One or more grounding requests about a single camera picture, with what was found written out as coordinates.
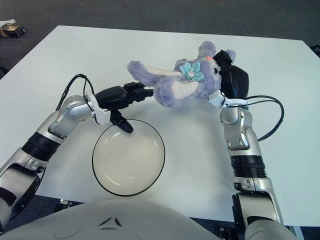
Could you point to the white plate with black rim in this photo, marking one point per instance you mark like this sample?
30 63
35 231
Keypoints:
128 160

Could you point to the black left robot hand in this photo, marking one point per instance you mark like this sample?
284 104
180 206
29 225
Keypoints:
112 96

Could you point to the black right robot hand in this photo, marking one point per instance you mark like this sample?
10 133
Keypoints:
235 85

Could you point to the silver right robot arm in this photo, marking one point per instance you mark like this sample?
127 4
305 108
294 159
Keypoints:
250 155

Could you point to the metal table bracket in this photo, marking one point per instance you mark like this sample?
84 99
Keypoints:
65 203
226 233

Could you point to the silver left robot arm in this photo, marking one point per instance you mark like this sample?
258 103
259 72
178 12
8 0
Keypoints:
37 140

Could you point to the black and orange box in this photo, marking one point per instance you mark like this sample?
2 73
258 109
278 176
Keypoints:
13 30

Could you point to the crumpled white paper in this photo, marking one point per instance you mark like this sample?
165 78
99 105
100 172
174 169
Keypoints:
6 22

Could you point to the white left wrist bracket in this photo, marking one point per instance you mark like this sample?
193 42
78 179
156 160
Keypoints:
98 112

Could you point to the purple plush bunny doll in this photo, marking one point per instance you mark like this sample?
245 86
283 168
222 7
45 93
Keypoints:
175 85

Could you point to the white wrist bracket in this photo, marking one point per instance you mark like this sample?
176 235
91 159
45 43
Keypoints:
217 98
98 112

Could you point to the grey robot torso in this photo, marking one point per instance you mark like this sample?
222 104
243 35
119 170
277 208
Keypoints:
112 225

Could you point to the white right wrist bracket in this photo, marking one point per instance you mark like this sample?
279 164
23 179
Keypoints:
217 98

